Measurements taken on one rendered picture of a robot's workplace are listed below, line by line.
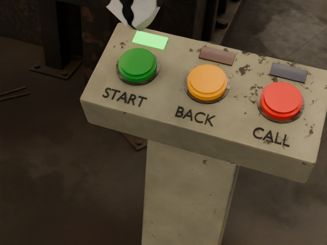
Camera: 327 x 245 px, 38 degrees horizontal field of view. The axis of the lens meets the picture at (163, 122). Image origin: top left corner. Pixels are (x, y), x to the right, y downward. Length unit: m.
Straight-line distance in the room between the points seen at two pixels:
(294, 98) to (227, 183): 0.12
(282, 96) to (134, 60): 0.15
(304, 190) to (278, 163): 0.78
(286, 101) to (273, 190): 0.77
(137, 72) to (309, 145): 0.18
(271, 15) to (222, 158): 1.51
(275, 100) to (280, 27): 1.43
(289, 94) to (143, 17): 0.16
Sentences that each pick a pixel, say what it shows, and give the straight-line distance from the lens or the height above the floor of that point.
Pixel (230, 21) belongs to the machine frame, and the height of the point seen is 0.07.
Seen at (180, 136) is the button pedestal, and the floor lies 0.56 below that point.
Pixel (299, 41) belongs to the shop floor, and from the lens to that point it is 1.83.
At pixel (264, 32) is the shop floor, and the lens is 1.84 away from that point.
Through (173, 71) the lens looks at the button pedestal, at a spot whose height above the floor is 0.60.
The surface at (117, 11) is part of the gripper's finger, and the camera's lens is 0.44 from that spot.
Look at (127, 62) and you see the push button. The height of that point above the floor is 0.61.
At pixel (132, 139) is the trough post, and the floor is 0.01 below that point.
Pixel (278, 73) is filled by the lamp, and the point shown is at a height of 0.61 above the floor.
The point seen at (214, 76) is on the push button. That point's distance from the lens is 0.48.
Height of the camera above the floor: 0.89
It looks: 41 degrees down
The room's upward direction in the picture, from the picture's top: 5 degrees clockwise
